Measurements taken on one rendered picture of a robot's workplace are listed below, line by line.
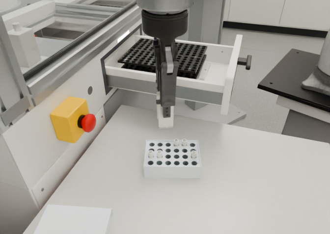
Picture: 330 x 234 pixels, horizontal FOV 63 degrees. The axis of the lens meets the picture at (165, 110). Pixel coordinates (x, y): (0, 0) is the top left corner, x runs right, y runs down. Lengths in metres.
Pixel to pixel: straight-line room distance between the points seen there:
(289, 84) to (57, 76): 0.71
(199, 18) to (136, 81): 1.05
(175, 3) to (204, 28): 1.33
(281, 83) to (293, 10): 2.74
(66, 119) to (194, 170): 0.29
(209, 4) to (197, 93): 1.08
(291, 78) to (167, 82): 0.64
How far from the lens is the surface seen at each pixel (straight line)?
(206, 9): 1.70
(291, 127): 1.04
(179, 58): 0.78
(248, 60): 0.77
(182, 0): 0.42
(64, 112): 0.57
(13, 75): 0.51
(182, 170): 0.59
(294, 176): 0.68
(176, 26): 0.43
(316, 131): 1.03
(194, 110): 2.02
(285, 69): 1.07
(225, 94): 0.66
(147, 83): 0.72
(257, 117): 2.12
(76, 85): 0.64
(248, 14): 3.68
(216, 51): 0.90
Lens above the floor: 1.23
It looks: 36 degrees down
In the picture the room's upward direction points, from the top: straight up
